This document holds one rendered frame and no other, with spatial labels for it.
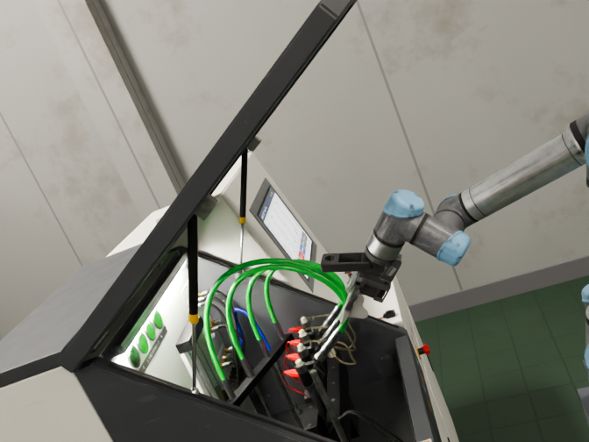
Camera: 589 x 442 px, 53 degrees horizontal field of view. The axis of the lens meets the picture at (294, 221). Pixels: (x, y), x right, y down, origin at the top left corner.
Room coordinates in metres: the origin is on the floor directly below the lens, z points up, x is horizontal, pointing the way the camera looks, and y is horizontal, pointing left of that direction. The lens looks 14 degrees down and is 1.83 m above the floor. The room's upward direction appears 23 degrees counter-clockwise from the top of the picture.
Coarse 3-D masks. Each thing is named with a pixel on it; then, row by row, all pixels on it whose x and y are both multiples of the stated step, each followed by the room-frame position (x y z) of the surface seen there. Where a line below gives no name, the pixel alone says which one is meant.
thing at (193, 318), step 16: (192, 224) 1.04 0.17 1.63; (192, 240) 1.04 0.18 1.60; (192, 256) 1.04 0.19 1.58; (192, 272) 1.05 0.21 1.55; (192, 288) 1.05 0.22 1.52; (192, 304) 1.06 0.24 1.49; (192, 320) 1.06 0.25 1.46; (192, 336) 1.07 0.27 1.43; (192, 352) 1.07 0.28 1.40; (192, 368) 1.08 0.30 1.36; (192, 384) 1.08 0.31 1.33
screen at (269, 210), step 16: (272, 192) 2.25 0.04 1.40; (256, 208) 1.93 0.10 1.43; (272, 208) 2.10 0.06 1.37; (288, 208) 2.31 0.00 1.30; (272, 224) 1.96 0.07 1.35; (288, 224) 2.15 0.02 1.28; (288, 240) 2.00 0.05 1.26; (304, 240) 2.18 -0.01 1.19; (288, 256) 1.88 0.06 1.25; (304, 256) 2.04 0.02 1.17
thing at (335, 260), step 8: (328, 256) 1.30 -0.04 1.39; (336, 256) 1.31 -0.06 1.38; (344, 256) 1.30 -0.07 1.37; (352, 256) 1.29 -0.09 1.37; (360, 256) 1.29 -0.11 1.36; (328, 264) 1.29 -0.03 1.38; (336, 264) 1.28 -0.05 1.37; (344, 264) 1.27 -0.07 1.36; (352, 264) 1.27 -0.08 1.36; (360, 264) 1.26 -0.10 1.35; (368, 264) 1.26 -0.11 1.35; (328, 272) 1.29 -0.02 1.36
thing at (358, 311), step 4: (348, 296) 1.30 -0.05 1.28; (360, 296) 1.29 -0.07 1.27; (356, 300) 1.29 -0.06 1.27; (360, 300) 1.29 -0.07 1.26; (344, 304) 1.30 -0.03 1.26; (356, 304) 1.29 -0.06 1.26; (360, 304) 1.29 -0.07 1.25; (352, 308) 1.29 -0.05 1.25; (356, 308) 1.29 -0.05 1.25; (360, 308) 1.29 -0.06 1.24; (364, 308) 1.29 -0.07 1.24; (344, 312) 1.29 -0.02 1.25; (348, 312) 1.29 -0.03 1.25; (352, 312) 1.29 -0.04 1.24; (356, 312) 1.29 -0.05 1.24; (360, 312) 1.29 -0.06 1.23; (364, 312) 1.29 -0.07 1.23; (340, 316) 1.31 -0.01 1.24; (344, 316) 1.29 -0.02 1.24; (348, 316) 1.29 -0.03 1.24; (352, 316) 1.29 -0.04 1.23; (356, 316) 1.29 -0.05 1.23; (360, 316) 1.29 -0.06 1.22; (364, 316) 1.29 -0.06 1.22; (340, 320) 1.31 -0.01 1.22; (344, 320) 1.30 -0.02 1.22
